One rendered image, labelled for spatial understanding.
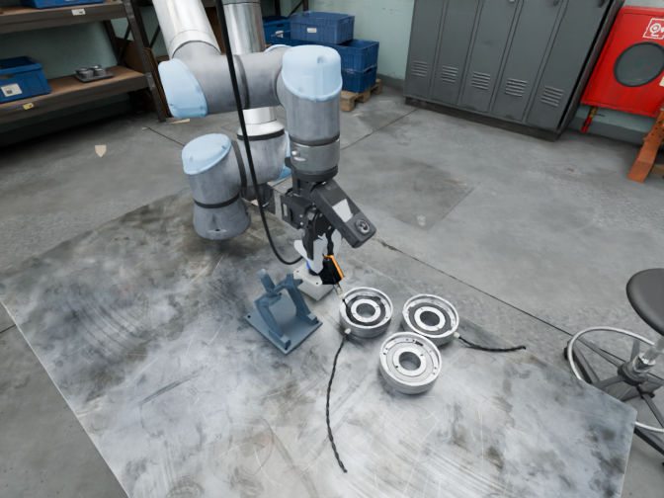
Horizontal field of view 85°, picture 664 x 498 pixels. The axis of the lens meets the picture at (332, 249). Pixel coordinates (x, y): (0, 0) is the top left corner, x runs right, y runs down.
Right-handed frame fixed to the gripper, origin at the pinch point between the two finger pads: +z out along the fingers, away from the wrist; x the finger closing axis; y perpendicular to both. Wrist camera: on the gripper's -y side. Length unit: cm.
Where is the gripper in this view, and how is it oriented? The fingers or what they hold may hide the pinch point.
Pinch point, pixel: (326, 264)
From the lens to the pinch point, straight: 67.4
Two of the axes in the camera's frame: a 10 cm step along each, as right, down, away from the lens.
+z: 0.0, 7.6, 6.5
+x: -6.7, 4.8, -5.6
